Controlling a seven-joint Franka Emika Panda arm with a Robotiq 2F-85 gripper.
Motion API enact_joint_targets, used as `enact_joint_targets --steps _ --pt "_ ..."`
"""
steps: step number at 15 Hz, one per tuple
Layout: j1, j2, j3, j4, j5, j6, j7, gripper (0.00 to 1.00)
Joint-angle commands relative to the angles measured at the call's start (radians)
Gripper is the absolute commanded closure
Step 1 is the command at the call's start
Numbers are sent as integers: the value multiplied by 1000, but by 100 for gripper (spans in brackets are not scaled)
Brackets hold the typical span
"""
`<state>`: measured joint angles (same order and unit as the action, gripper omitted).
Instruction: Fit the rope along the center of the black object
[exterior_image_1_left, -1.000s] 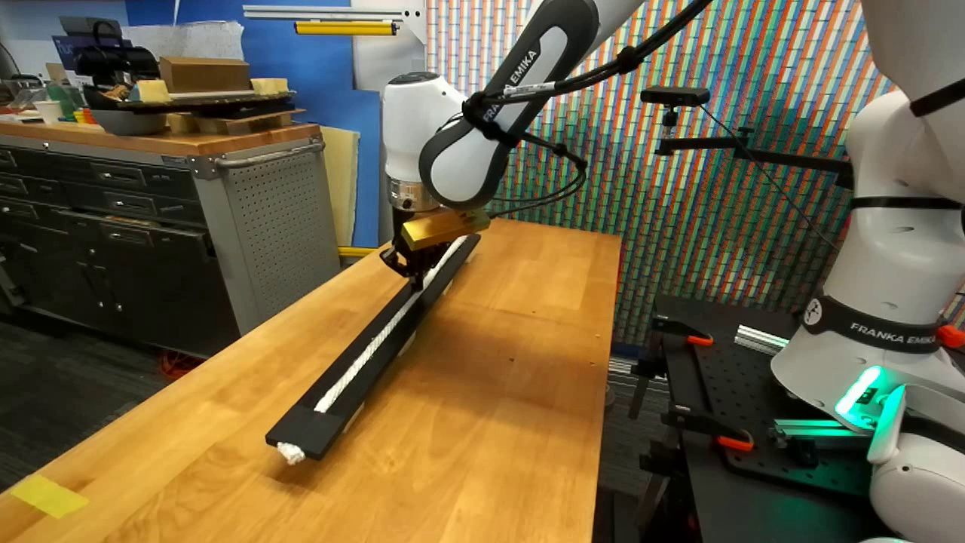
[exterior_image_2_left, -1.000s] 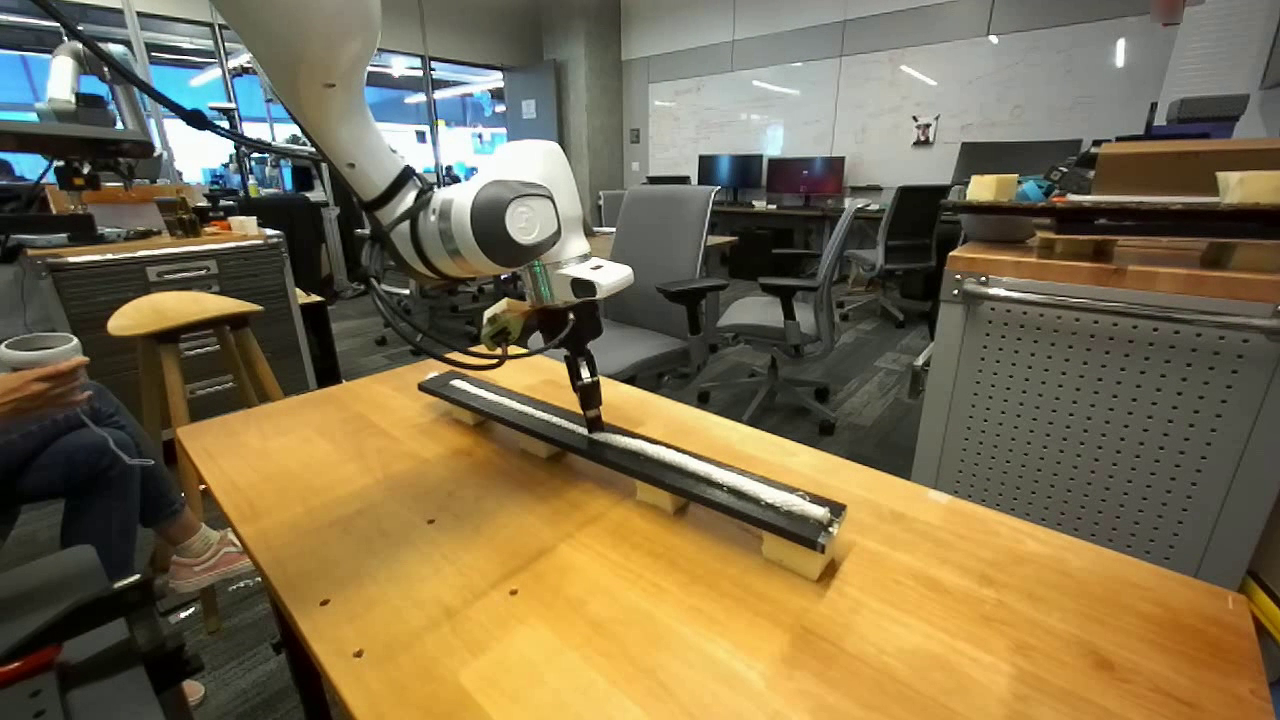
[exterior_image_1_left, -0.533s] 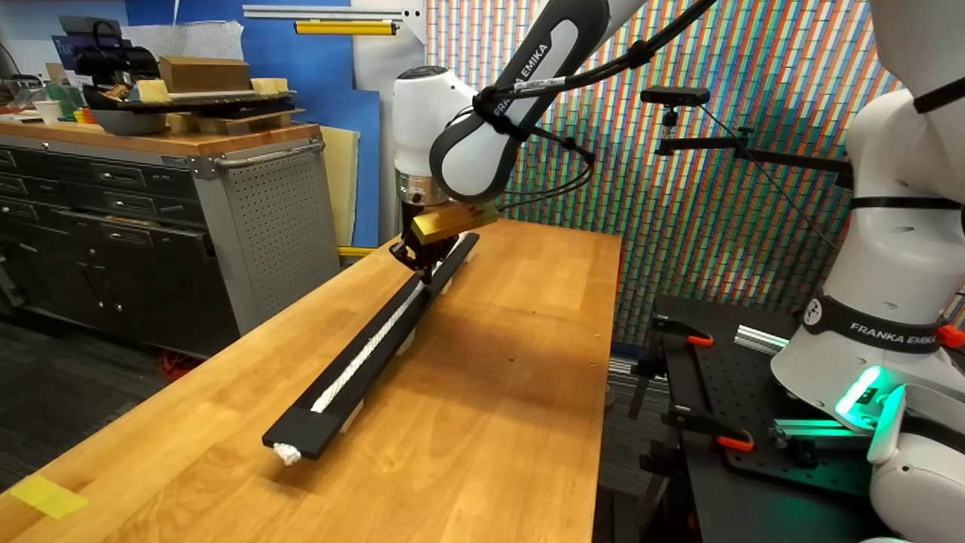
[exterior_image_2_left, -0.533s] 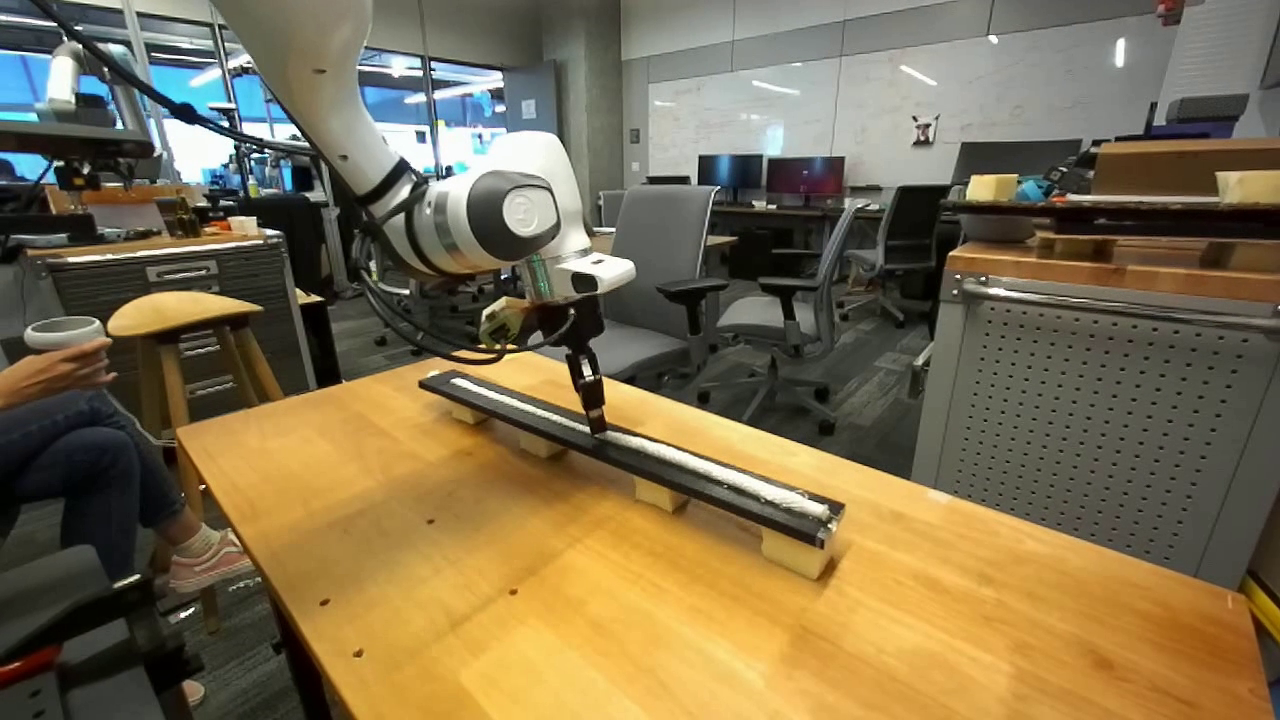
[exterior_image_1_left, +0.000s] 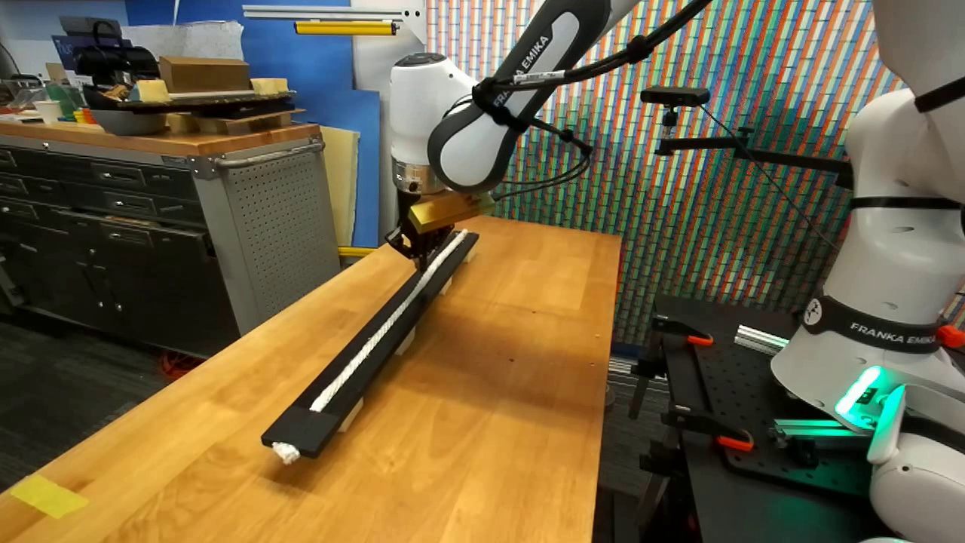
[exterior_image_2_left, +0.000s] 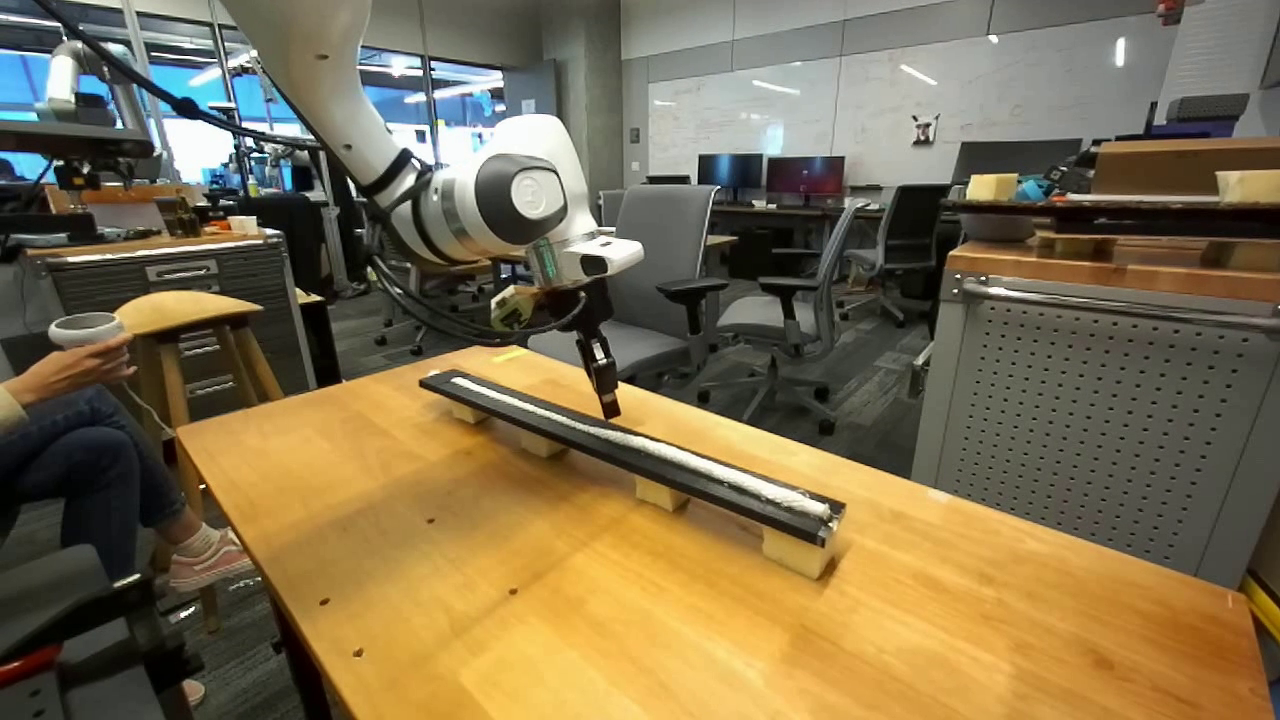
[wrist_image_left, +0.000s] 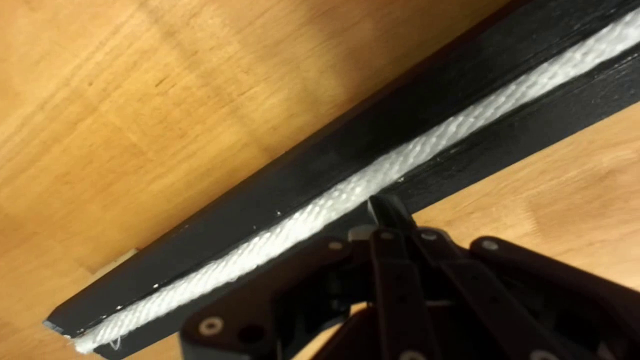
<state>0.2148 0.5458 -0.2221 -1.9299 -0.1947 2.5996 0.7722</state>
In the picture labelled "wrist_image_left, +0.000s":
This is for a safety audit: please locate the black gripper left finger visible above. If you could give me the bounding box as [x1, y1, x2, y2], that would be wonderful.
[177, 191, 435, 360]

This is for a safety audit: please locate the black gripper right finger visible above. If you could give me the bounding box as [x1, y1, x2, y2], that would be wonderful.
[385, 189, 640, 360]

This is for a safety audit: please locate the white braided rope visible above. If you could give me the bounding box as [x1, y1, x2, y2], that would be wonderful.
[67, 5, 640, 355]

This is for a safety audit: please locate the long black grooved rail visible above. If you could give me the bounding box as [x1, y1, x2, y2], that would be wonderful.
[44, 0, 640, 360]

